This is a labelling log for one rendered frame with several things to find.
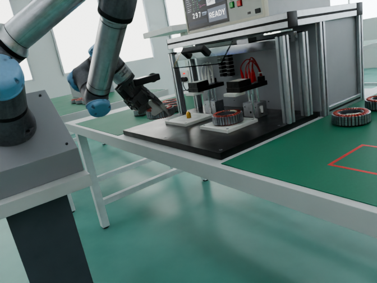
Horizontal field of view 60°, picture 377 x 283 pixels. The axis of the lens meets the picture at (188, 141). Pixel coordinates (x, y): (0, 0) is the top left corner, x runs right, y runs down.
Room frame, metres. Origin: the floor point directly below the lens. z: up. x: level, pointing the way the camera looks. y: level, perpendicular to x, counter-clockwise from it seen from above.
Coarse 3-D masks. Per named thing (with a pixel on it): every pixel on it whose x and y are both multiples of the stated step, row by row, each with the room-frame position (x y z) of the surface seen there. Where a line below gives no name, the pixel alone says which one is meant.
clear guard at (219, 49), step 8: (272, 32) 1.04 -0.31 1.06; (280, 32) 1.06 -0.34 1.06; (224, 40) 0.97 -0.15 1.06; (232, 40) 0.94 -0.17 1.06; (208, 48) 1.01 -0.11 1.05; (216, 48) 0.98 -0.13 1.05; (224, 48) 0.95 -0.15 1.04; (184, 56) 1.10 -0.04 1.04; (192, 56) 1.06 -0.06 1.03; (200, 56) 1.02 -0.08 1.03; (216, 56) 0.95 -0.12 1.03; (224, 56) 0.92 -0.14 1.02; (176, 64) 1.11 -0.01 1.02; (184, 64) 1.07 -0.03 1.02; (192, 64) 1.03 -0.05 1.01; (200, 64) 0.99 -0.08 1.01; (208, 64) 0.96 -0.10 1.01; (216, 64) 0.93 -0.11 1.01
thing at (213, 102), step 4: (212, 100) 1.43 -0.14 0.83; (220, 100) 1.41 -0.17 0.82; (204, 104) 1.45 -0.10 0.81; (208, 104) 1.42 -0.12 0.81; (212, 104) 1.40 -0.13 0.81; (216, 104) 1.39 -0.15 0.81; (220, 104) 1.40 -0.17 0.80; (208, 108) 1.43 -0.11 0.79; (212, 108) 1.41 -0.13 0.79; (216, 108) 1.39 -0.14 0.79; (220, 108) 1.40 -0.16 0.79; (208, 112) 1.43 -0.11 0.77; (212, 112) 1.41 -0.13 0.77
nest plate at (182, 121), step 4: (192, 112) 1.45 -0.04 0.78; (180, 116) 1.41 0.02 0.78; (184, 116) 1.40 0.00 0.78; (192, 116) 1.36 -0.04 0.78; (196, 116) 1.35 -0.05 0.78; (200, 116) 1.34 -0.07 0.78; (204, 116) 1.32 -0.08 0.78; (208, 116) 1.31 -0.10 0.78; (168, 120) 1.37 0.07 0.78; (172, 120) 1.36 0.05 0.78; (176, 120) 1.34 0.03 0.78; (180, 120) 1.33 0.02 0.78; (184, 120) 1.32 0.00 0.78; (188, 120) 1.30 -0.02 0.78; (192, 120) 1.29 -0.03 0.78; (196, 120) 1.28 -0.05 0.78; (200, 120) 1.29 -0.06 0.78; (172, 124) 1.33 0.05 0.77; (176, 124) 1.30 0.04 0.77; (180, 124) 1.28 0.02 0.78; (184, 124) 1.25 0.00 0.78; (188, 124) 1.26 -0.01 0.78; (192, 124) 1.27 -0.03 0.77
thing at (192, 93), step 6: (192, 84) 1.37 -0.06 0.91; (198, 84) 1.35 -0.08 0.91; (204, 84) 1.37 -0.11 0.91; (216, 84) 1.40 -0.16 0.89; (222, 84) 1.42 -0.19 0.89; (192, 90) 1.38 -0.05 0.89; (198, 90) 1.35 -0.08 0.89; (204, 90) 1.37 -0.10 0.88; (216, 90) 1.41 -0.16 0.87; (210, 96) 1.45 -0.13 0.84; (216, 96) 1.41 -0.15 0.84
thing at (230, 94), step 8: (232, 80) 1.21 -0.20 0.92; (240, 80) 1.17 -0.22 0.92; (248, 80) 1.18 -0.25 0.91; (256, 80) 1.27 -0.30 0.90; (264, 80) 1.23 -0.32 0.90; (232, 88) 1.18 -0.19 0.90; (240, 88) 1.15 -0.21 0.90; (248, 88) 1.17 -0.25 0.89; (256, 88) 1.21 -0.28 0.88; (224, 96) 1.18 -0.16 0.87; (232, 96) 1.15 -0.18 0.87; (248, 96) 1.25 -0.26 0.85; (256, 96) 1.21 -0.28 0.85
